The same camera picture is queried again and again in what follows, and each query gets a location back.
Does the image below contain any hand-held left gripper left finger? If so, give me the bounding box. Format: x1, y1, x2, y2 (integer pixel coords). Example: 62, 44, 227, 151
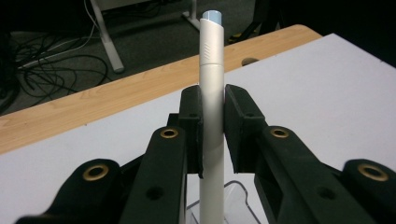
167, 84, 205, 180

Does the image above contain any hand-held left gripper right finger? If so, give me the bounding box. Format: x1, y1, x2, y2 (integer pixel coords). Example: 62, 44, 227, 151
223, 83, 269, 174

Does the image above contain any white pen with blue end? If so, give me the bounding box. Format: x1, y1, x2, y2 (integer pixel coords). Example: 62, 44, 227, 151
199, 8, 226, 224

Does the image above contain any clear plastic pen holder box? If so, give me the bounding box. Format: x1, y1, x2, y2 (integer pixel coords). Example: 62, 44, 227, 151
186, 180, 262, 224

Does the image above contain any white table mat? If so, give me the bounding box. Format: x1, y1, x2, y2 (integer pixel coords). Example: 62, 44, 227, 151
0, 33, 396, 224

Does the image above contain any white metal table leg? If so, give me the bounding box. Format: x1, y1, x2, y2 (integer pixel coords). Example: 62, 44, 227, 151
89, 0, 125, 75
181, 0, 202, 32

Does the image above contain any black cable tangle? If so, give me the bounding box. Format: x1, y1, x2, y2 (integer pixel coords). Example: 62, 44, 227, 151
0, 31, 110, 115

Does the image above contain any white cable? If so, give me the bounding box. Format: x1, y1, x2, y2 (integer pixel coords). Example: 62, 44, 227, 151
18, 0, 101, 69

